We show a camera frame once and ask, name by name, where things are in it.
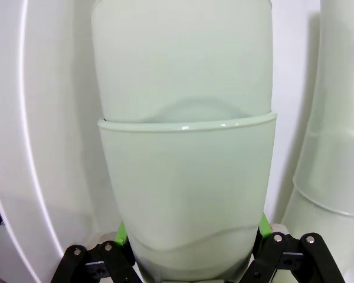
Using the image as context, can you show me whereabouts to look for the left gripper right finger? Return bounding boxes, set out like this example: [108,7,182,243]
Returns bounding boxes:
[237,214,346,283]

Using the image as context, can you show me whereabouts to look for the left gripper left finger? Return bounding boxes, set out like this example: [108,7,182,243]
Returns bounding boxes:
[51,221,142,283]

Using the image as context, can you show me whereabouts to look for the pale green plastic cup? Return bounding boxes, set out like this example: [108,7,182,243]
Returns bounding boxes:
[97,113,277,281]
[279,176,354,283]
[308,0,354,139]
[90,0,274,124]
[293,129,354,218]

